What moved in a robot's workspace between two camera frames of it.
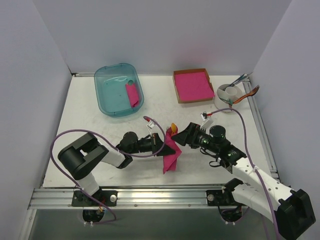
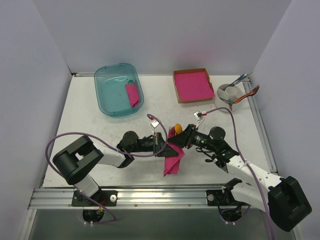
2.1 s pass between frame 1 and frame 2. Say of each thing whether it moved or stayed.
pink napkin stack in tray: stayed
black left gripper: stayed
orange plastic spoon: moved
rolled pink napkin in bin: stayed
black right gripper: stayed
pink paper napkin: moved
